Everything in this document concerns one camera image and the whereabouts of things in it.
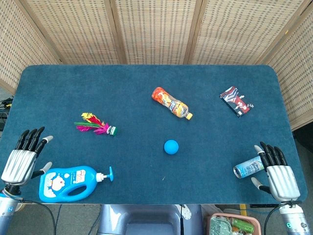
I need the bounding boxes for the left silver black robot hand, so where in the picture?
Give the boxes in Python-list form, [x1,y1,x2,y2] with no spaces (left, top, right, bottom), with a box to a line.
[0,126,54,188]

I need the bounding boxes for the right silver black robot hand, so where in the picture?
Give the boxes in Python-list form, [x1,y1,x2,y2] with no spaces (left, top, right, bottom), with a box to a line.
[251,141,301,202]

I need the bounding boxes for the pink feather shuttlecock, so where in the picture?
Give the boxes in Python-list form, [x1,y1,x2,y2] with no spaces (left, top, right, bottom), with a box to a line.
[74,112,118,137]

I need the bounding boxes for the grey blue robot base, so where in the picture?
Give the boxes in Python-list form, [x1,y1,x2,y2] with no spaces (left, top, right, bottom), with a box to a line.
[97,204,204,235]

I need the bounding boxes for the blue pump detergent bottle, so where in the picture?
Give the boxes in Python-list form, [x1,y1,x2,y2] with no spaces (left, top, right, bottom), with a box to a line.
[39,165,113,203]

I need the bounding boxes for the orange drink plastic bottle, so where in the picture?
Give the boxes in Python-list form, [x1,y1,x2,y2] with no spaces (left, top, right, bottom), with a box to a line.
[151,86,194,121]

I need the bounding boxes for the light blue drink can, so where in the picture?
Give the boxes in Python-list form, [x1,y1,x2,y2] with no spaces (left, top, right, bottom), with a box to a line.
[232,156,266,180]

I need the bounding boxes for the green drink can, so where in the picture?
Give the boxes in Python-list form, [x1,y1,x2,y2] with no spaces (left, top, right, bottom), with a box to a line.
[230,218,254,233]

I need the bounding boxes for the pink basket with items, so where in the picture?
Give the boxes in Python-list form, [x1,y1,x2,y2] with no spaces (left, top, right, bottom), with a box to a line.
[203,212,261,235]

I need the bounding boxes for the black red card box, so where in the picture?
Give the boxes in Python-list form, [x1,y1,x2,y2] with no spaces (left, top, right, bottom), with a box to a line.
[219,86,254,118]

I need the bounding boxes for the blue ball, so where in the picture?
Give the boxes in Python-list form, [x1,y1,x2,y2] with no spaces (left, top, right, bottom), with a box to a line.
[163,140,179,155]

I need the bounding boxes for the blue carpet table cover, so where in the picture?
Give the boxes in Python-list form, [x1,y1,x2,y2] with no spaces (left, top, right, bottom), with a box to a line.
[0,64,308,205]

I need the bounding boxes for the woven rattan folding screen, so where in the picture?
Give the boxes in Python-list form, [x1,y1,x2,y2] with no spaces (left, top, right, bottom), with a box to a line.
[0,0,313,131]

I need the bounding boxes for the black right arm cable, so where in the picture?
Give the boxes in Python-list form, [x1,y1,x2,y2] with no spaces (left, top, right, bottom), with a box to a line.
[263,200,303,235]

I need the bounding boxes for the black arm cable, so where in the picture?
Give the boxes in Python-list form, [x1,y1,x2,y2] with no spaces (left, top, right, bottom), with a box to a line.
[14,198,57,235]
[263,200,303,235]

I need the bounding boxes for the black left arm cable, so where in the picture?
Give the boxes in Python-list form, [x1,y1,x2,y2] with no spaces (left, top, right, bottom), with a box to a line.
[14,198,57,235]

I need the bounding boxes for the black cables on floor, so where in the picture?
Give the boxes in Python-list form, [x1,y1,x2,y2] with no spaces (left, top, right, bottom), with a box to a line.
[0,97,13,128]

